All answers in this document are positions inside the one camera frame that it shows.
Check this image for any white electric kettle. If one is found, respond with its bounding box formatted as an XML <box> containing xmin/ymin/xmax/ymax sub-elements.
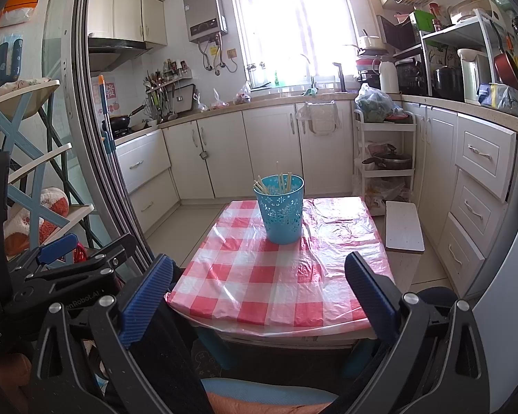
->
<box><xmin>458</xmin><ymin>49</ymin><xmax>491</xmax><ymax>105</ymax></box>

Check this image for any red pan on rack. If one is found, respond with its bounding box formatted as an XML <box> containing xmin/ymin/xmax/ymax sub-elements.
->
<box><xmin>494</xmin><ymin>50</ymin><xmax>518</xmax><ymax>90</ymax></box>

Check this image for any blue perforated plastic basket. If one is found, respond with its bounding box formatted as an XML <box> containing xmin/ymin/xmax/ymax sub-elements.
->
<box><xmin>253</xmin><ymin>173</ymin><xmax>304</xmax><ymax>245</ymax></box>

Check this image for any green vegetable plastic bag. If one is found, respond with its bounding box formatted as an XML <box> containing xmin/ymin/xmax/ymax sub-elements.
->
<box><xmin>355</xmin><ymin>82</ymin><xmax>408</xmax><ymax>124</ymax></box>

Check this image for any black frying pan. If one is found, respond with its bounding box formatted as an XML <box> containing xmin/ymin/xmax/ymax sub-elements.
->
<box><xmin>109</xmin><ymin>105</ymin><xmax>146</xmax><ymax>131</ymax></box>

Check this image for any red white checkered tablecloth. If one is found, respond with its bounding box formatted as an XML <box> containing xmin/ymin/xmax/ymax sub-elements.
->
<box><xmin>165</xmin><ymin>197</ymin><xmax>392</xmax><ymax>337</ymax></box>

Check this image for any grey gas water heater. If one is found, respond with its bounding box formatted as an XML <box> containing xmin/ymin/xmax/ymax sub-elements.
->
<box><xmin>183</xmin><ymin>0</ymin><xmax>227</xmax><ymax>43</ymax></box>

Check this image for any white thermos jug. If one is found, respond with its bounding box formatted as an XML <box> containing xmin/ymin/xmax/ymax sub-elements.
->
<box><xmin>379</xmin><ymin>61</ymin><xmax>400</xmax><ymax>93</ymax></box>

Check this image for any black range hood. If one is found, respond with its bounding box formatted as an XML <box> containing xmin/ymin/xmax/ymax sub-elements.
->
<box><xmin>87</xmin><ymin>36</ymin><xmax>163</xmax><ymax>77</ymax></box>

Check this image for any blue white folding shelf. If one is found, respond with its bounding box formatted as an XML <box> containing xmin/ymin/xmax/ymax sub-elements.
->
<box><xmin>0</xmin><ymin>79</ymin><xmax>94</xmax><ymax>260</ymax></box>

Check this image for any white rolling storage cart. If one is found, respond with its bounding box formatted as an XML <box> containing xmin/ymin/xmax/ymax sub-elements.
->
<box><xmin>353</xmin><ymin>109</ymin><xmax>417</xmax><ymax>216</ymax></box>

